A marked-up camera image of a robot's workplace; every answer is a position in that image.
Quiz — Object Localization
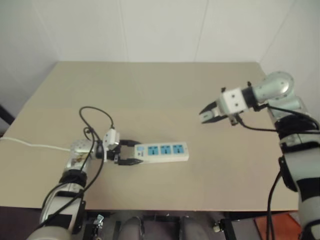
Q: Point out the dark slanted bar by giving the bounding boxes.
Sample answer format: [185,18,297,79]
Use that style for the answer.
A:
[0,103,15,137]

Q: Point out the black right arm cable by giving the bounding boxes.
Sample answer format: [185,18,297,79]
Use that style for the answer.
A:
[236,102,320,240]

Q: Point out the white charger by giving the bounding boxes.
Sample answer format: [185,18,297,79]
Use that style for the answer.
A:
[201,111,215,122]

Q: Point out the dark rounded grey shape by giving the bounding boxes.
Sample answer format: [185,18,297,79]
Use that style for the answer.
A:
[119,216,145,240]

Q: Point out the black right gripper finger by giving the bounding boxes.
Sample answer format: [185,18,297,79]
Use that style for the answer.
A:
[198,100,219,115]
[199,115,227,125]

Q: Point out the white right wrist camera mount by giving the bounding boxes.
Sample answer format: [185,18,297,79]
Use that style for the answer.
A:
[219,86,252,117]

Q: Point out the white power strip blue sockets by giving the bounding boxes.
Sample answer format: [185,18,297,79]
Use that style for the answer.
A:
[133,141,190,165]

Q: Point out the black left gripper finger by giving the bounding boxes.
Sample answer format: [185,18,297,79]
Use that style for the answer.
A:
[117,157,146,167]
[119,139,142,148]

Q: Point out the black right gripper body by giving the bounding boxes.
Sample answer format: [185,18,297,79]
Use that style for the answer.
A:
[211,97,243,126]

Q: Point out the white power strip cord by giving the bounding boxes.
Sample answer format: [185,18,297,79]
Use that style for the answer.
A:
[0,137,72,153]

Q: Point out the black metal frame post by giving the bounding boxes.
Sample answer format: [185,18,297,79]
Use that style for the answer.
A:
[219,212,242,240]

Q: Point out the silver metal clamp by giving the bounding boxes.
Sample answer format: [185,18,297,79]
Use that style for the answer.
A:
[93,214,106,240]

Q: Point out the orange floor object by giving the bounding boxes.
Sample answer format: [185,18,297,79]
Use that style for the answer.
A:
[253,212,302,240]

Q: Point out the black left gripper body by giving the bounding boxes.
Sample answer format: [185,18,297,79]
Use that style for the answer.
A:
[107,139,127,165]

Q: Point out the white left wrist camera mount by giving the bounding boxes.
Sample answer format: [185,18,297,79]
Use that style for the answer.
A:
[102,128,122,163]

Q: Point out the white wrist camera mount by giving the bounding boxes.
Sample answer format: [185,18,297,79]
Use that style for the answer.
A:
[102,128,122,163]
[219,86,252,117]

